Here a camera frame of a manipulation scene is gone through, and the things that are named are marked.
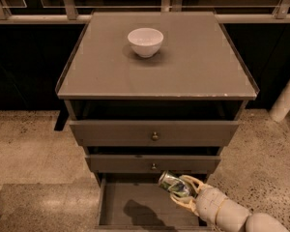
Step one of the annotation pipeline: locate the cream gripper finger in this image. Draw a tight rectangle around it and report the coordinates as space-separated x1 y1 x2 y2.
180 175 211 192
170 193 198 216

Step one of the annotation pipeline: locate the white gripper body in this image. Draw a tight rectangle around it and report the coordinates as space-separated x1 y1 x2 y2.
195 188 228 225

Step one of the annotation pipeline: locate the crushed green can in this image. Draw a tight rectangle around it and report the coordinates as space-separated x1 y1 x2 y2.
159 171 196 198

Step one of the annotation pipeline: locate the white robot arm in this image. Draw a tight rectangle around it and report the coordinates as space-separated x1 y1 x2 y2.
171 79 290 232

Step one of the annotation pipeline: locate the top grey drawer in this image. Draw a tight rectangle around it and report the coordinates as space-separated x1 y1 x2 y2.
70 120 239 147

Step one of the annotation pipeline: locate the middle grey drawer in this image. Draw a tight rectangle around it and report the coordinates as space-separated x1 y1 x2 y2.
85 155 220 174

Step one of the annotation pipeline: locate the grey drawer cabinet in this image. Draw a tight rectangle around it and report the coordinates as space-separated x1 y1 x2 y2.
54 10 260 232

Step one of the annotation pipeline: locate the white ceramic bowl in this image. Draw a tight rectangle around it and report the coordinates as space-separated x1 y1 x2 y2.
128 28 164 58

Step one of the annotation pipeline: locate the metal window railing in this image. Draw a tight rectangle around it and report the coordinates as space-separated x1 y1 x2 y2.
0 0 290 24

